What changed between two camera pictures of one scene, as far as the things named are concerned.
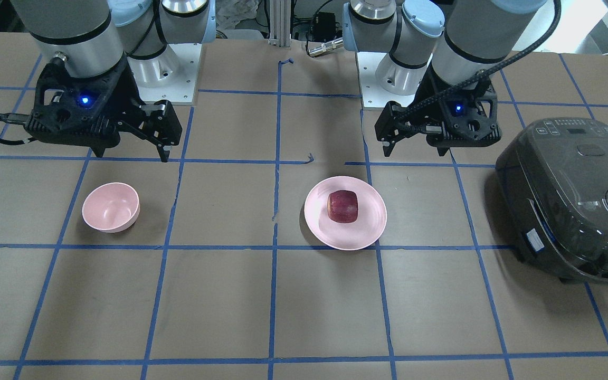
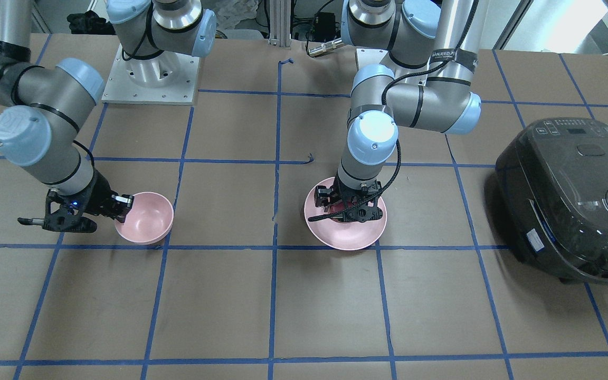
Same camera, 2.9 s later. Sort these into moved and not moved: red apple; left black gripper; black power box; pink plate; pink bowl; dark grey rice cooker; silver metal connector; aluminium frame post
Moved: pink bowl; left black gripper
Not moved: red apple; silver metal connector; pink plate; dark grey rice cooker; black power box; aluminium frame post
